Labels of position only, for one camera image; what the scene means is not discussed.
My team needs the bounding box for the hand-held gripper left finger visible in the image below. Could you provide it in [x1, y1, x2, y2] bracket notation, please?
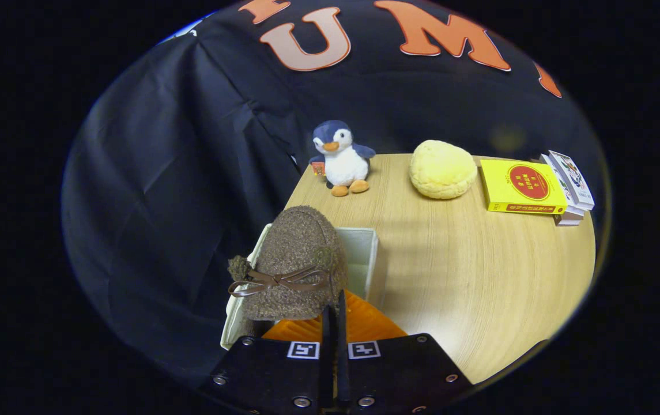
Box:
[199, 305, 334, 415]

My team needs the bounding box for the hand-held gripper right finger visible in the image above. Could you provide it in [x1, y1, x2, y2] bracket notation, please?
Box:
[337, 289, 476, 415]

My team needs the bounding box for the burlap storage box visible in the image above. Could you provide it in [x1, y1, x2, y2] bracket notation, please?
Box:
[220, 225, 380, 351]

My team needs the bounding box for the brown fuzzy bow shoe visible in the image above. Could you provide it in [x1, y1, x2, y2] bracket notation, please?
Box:
[227, 205, 349, 322]

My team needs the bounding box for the yellow bread plush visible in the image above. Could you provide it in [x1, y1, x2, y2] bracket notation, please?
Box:
[409, 139, 478, 200]

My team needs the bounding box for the blue white penguin plush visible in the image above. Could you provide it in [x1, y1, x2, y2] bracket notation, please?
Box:
[308, 120, 376, 198]

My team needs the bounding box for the yellow book with red circle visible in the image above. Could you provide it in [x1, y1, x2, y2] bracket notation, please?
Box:
[480, 159, 568, 215]

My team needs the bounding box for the plain white book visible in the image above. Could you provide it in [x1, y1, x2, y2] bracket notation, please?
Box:
[531, 153, 587, 227]

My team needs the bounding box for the white illustrated book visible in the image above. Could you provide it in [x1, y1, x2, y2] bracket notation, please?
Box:
[548, 150, 595, 211]

